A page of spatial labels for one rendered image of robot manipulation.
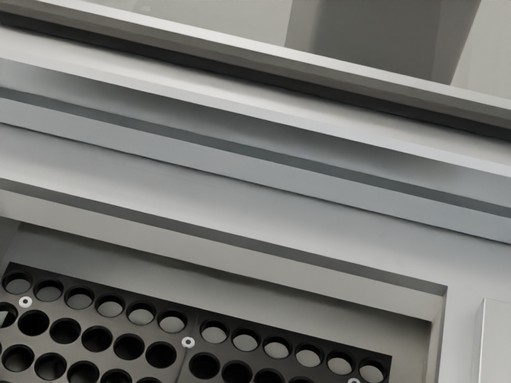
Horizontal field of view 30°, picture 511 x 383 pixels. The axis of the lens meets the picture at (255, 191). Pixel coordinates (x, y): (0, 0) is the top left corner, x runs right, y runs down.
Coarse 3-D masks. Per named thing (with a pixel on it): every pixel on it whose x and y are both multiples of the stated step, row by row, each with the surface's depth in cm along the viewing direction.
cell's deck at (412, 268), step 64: (0, 128) 42; (0, 192) 41; (64, 192) 40; (128, 192) 40; (192, 192) 41; (256, 192) 41; (192, 256) 41; (256, 256) 40; (320, 256) 40; (384, 256) 40; (448, 256) 40; (448, 320) 38
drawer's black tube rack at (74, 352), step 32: (32, 320) 42; (64, 320) 41; (96, 320) 41; (0, 352) 40; (32, 352) 40; (64, 352) 40; (96, 352) 40; (128, 352) 44; (160, 352) 45; (192, 352) 41; (224, 352) 41
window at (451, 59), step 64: (0, 0) 39; (64, 0) 38; (128, 0) 38; (192, 0) 37; (256, 0) 36; (320, 0) 36; (384, 0) 35; (448, 0) 35; (256, 64) 39; (320, 64) 38; (384, 64) 37; (448, 64) 37
